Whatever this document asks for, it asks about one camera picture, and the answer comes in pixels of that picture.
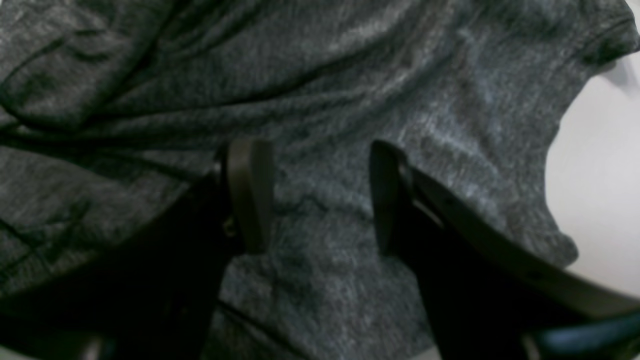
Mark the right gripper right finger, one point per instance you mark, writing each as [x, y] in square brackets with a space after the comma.
[485, 297]

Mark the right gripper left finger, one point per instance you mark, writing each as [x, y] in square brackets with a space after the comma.
[153, 297]

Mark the grey long-sleeve t-shirt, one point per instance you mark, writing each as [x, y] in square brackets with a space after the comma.
[111, 109]

